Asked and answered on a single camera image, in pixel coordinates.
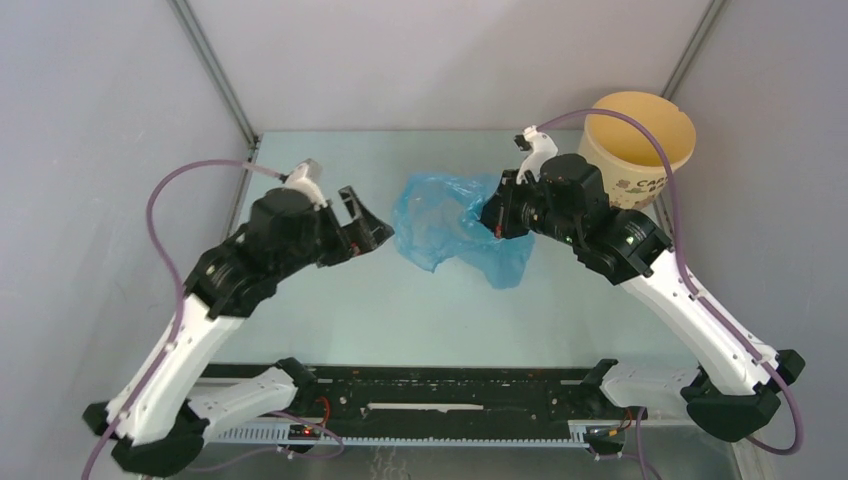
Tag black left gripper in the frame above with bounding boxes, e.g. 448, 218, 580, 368
282, 184, 396, 276

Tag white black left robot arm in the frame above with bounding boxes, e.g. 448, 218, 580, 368
83, 187, 393, 478

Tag blue plastic trash bag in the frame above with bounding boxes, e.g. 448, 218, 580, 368
391, 172, 535, 290

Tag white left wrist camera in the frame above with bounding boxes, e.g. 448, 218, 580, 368
283, 159, 330, 210

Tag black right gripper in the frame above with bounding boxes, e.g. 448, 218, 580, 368
473, 168, 580, 247

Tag small lit circuit board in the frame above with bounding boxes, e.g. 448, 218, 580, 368
287, 424, 322, 440

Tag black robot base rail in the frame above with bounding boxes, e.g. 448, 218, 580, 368
208, 360, 647, 442

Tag aluminium corner frame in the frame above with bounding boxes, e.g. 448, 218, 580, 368
660, 0, 729, 101
168, 0, 260, 150

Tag aluminium corner frame right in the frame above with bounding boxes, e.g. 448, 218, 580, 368
660, 0, 729, 101

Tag aluminium corner frame left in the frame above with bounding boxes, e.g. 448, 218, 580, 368
168, 0, 260, 150

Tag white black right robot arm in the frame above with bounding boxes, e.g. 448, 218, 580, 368
480, 154, 805, 442

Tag yellow printed trash bin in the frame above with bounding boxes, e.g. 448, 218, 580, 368
577, 91, 696, 210

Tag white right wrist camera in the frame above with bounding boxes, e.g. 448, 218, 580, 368
514, 125, 559, 184

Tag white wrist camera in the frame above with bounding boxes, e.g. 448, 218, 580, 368
514, 125, 559, 184
283, 159, 330, 210

